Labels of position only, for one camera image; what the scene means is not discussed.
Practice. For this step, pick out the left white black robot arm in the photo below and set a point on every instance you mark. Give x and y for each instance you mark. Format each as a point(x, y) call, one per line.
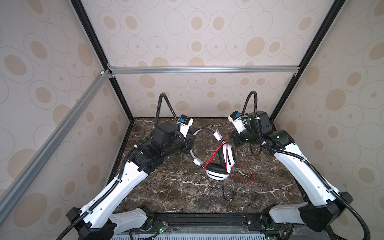
point(97, 220)

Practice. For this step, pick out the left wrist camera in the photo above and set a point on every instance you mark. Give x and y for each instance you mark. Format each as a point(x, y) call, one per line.
point(185, 123)

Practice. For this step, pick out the right black corner post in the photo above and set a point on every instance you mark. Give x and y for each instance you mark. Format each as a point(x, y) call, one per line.
point(324, 28)

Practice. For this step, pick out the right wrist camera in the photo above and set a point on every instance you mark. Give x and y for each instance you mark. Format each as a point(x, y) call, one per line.
point(239, 121)

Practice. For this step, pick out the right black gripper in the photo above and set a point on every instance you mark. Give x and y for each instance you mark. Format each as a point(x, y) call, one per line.
point(238, 142)

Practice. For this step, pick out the horizontal aluminium rail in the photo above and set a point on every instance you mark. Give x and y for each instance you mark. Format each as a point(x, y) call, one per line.
point(205, 70)

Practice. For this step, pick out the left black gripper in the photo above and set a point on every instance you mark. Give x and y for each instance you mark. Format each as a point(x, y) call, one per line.
point(188, 141)

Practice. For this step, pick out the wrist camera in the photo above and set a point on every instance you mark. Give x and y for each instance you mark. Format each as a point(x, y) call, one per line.
point(239, 121)
point(185, 123)

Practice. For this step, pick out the black corner post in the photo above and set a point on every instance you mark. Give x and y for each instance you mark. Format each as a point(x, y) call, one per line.
point(324, 28)
point(98, 49)

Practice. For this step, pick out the diagonal aluminium rail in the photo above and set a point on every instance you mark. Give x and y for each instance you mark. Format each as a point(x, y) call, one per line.
point(23, 181)

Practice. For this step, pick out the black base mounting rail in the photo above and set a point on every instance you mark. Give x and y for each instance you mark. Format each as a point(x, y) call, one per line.
point(195, 226)

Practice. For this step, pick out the left black corner post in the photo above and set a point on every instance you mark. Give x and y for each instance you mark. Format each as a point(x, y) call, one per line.
point(98, 49)

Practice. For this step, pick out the white black headphones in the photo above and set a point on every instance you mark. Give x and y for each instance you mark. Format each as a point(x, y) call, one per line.
point(219, 165)

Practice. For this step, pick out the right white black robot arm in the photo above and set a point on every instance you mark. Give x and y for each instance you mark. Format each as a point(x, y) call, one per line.
point(324, 202)

